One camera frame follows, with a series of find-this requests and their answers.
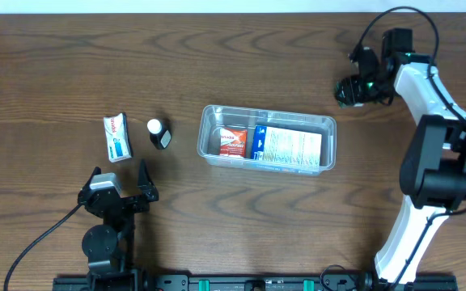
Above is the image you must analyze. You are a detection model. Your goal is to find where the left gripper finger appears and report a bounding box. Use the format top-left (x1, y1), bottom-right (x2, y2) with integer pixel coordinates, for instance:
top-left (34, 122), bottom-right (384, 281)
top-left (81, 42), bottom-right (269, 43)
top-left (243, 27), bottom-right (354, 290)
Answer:
top-left (82, 167), bottom-right (101, 191)
top-left (138, 159), bottom-right (155, 191)

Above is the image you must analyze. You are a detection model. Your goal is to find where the white medicine box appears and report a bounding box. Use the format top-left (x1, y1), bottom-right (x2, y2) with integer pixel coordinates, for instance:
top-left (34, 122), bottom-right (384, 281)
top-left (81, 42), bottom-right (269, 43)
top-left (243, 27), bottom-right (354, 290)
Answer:
top-left (103, 113), bottom-right (133, 162)

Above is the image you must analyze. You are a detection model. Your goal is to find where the green square ointment box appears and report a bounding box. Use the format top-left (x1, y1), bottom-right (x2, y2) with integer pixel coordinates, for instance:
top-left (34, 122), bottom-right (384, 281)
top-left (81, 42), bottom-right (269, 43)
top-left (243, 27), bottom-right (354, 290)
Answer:
top-left (334, 77), bottom-right (362, 108)

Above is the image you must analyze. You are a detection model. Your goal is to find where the black bottle white cap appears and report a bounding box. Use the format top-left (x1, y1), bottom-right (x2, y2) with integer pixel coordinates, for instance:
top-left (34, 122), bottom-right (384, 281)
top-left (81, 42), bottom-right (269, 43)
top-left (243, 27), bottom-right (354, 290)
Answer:
top-left (147, 119), bottom-right (172, 150)

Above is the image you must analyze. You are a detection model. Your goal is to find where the red medicine sachet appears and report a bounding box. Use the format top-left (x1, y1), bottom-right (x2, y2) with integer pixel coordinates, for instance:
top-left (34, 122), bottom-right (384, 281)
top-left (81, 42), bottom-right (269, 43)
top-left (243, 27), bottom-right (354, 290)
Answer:
top-left (219, 128), bottom-right (248, 158)

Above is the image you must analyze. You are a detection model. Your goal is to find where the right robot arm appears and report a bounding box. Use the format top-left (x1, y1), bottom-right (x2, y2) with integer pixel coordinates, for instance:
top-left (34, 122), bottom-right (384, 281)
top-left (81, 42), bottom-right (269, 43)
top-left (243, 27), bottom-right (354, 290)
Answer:
top-left (335, 28), bottom-right (466, 290)

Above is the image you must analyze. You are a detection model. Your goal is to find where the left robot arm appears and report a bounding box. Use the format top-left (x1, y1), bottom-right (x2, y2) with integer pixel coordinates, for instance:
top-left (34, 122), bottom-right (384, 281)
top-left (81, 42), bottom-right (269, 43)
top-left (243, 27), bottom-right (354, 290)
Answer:
top-left (78, 161), bottom-right (159, 290)

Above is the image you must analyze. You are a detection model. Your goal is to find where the clear plastic container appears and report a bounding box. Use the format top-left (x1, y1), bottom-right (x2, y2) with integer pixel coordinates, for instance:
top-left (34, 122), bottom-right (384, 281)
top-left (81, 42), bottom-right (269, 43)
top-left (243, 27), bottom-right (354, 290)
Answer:
top-left (197, 105), bottom-right (337, 175)

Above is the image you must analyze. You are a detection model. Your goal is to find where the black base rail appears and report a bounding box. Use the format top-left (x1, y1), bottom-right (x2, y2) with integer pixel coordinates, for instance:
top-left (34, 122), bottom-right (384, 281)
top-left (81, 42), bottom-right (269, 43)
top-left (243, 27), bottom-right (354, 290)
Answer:
top-left (52, 270), bottom-right (459, 291)

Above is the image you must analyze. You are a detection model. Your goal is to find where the left black cable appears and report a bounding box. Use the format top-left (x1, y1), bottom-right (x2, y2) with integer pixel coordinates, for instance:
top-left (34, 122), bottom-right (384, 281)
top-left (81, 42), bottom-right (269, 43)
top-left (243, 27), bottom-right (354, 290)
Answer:
top-left (2, 203), bottom-right (83, 291)

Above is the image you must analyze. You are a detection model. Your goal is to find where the black cable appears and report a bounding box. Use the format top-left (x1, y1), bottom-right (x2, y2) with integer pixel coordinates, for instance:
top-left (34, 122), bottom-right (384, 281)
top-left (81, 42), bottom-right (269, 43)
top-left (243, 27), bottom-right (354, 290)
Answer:
top-left (2, 203), bottom-right (83, 291)
top-left (349, 6), bottom-right (466, 291)

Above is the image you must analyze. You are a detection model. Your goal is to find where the right black cable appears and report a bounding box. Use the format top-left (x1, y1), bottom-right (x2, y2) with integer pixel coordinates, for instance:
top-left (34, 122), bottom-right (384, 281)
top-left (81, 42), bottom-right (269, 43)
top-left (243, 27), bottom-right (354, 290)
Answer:
top-left (349, 6), bottom-right (466, 291)

